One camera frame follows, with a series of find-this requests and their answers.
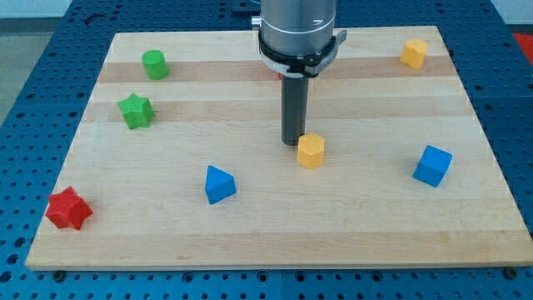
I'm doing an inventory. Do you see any yellow hexagon block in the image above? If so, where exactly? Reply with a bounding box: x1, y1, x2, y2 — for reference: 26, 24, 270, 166
296, 132, 326, 168

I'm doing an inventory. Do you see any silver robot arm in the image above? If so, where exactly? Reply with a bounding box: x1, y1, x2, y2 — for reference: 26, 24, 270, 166
258, 0, 347, 78

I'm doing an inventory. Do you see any blue triangle block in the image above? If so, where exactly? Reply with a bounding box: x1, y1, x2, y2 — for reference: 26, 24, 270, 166
204, 165, 237, 205

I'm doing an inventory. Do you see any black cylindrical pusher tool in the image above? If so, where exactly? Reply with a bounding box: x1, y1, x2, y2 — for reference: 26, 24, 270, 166
281, 76, 308, 146

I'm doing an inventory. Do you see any wooden board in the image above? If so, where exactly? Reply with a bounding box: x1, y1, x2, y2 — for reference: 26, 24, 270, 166
26, 26, 532, 271

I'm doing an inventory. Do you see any green star block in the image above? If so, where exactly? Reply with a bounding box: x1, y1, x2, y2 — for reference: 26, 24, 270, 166
117, 93, 155, 130

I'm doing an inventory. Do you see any green cylinder block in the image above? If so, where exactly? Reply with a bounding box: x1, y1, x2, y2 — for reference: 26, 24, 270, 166
142, 49, 169, 80

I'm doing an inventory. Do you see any blue cube block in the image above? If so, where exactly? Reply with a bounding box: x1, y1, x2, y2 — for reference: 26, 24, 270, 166
412, 145, 453, 188

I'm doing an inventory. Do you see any yellow heart block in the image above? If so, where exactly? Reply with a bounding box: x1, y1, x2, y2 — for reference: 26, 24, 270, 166
400, 39, 428, 69

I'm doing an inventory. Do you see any red star block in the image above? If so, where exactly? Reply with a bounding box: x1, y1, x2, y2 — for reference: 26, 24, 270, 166
45, 186, 93, 230

